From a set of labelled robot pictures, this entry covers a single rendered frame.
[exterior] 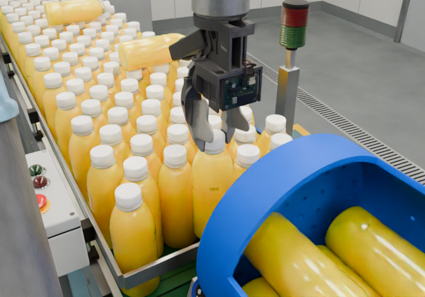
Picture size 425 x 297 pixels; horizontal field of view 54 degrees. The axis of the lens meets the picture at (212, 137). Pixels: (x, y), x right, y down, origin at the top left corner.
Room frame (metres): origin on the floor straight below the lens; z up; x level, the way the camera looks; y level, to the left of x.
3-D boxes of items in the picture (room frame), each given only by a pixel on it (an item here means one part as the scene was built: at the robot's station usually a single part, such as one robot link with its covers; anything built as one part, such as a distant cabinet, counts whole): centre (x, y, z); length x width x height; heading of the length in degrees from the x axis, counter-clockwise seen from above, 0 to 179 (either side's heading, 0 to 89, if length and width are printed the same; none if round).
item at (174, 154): (0.59, 0.06, 1.09); 0.04 x 0.04 x 0.02
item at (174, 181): (0.59, 0.06, 0.99); 0.07 x 0.07 x 0.19
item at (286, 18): (0.98, -0.19, 1.23); 0.06 x 0.06 x 0.04
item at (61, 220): (0.49, 0.28, 1.05); 0.20 x 0.10 x 0.10; 31
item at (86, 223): (0.54, 0.23, 0.94); 0.03 x 0.02 x 0.08; 31
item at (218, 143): (0.56, 0.00, 1.15); 0.04 x 0.04 x 0.02
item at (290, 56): (0.98, -0.19, 1.18); 0.06 x 0.06 x 0.16
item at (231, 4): (0.54, -0.01, 1.37); 0.08 x 0.08 x 0.05
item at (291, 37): (0.98, -0.19, 1.18); 0.06 x 0.06 x 0.05
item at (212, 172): (0.56, 0.00, 1.05); 0.07 x 0.07 x 0.19
